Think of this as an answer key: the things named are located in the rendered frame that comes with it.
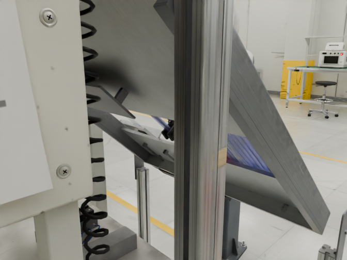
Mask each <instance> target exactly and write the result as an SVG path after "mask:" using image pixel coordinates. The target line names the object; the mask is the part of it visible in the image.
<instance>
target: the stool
mask: <svg viewBox="0 0 347 260"><path fill-rule="evenodd" d="M315 83H316V84H317V85H320V86H324V93H323V96H322V98H317V99H319V100H317V99H314V100H315V101H320V100H321V101H320V102H322V104H321V110H317V109H309V112H308V113H309V114H308V116H310V117H311V114H310V113H317V112H319V113H323V114H325V115H326V116H325V118H326V119H328V118H329V116H327V115H328V114H327V113H335V117H338V116H339V115H338V112H332V111H328V109H326V110H324V105H325V102H332V101H333V100H331V99H326V98H325V97H326V94H325V91H326V87H327V86H332V85H336V84H337V83H336V82H331V81H317V82H315ZM311 110H312V111H311Z"/></svg>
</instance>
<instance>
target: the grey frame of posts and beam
mask: <svg viewBox="0 0 347 260"><path fill-rule="evenodd" d="M218 6H219V0H174V260H210V234H211V205H212V177H213V148H214V120H215V91H216V63H217V34H218ZM233 10H234V0H224V13H223V39H222V65H221V78H220V104H219V130H218V156H217V181H216V207H215V233H214V258H213V260H222V245H223V223H224V202H225V180H226V159H227V138H228V116H229V95H230V73H231V52H232V31H233ZM136 182H137V213H138V235H139V237H140V238H142V239H143V240H144V241H146V242H147V243H149V244H151V236H150V190H149V168H146V167H144V166H143V167H141V168H137V169H136ZM336 250H337V249H336V248H334V249H331V246H329V245H327V244H324V245H323V246H322V248H320V249H319V251H318V259H317V260H335V256H336Z"/></svg>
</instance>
